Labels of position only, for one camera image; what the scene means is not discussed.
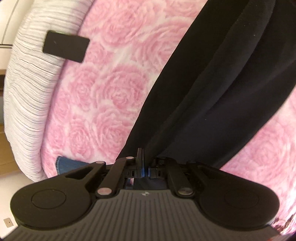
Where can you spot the cream wardrobe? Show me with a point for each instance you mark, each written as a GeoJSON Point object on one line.
{"type": "Point", "coordinates": [9, 18]}

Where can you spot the black pants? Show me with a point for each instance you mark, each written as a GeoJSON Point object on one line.
{"type": "Point", "coordinates": [208, 92]}

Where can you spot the brown wooden door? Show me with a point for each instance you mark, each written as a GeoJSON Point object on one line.
{"type": "Point", "coordinates": [8, 153]}

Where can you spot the blue jeans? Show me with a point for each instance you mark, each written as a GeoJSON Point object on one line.
{"type": "Point", "coordinates": [69, 165]}

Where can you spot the brass wall switch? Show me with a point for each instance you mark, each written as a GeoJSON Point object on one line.
{"type": "Point", "coordinates": [8, 222]}

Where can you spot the pink rose blanket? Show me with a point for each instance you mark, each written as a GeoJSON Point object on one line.
{"type": "Point", "coordinates": [104, 92]}

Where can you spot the black phone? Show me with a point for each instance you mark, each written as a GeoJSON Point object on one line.
{"type": "Point", "coordinates": [66, 46]}

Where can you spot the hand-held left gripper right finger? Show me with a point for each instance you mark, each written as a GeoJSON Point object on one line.
{"type": "Point", "coordinates": [166, 169]}

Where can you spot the white striped quilt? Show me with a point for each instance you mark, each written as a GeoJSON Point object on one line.
{"type": "Point", "coordinates": [30, 92]}

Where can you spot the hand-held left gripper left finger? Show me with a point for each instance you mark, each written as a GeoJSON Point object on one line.
{"type": "Point", "coordinates": [140, 162]}

